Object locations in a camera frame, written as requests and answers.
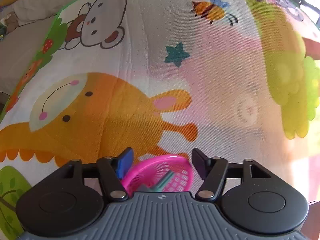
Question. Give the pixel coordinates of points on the pink plastic strainer scoop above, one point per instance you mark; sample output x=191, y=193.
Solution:
x=150, y=171

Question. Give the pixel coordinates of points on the teal plastic toy tool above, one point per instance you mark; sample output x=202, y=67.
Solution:
x=160, y=185

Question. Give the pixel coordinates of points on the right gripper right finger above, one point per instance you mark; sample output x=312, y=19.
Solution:
x=213, y=173

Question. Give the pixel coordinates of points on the beige covered sofa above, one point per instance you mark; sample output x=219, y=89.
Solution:
x=18, y=48

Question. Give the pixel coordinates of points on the colourful cartoon play mat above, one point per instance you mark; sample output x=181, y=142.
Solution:
x=235, y=78

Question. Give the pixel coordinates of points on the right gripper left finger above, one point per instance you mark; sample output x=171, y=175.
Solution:
x=111, y=171

